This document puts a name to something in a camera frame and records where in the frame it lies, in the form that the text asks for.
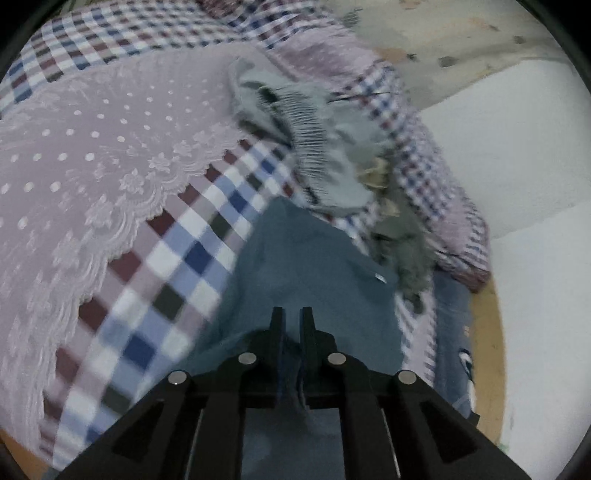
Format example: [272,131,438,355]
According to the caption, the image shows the dark green t-shirt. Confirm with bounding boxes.
[369,187,439,315]

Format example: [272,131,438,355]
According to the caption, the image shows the checkered bed sheet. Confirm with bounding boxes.
[0,0,439,472]

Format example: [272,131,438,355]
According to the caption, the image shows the blue plush blanket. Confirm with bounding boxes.
[429,272,481,425]

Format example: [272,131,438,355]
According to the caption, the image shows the wooden bed frame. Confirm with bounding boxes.
[466,277,509,444]

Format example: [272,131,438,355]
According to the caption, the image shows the light grey-blue elastic shorts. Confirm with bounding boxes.
[228,56,393,217]

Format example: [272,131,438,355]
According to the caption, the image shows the pineapple print curtain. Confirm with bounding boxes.
[323,0,561,107]

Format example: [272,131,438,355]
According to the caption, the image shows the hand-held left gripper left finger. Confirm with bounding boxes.
[55,305,287,480]

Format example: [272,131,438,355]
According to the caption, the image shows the blue long-sleeved shirt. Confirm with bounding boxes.
[178,198,402,480]

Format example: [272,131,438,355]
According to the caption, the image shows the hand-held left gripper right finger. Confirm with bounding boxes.
[299,305,532,480]

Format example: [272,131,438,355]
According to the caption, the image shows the checkered quilt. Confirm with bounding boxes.
[194,0,492,294]

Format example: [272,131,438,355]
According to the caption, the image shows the beige cloth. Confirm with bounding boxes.
[358,157,393,192]

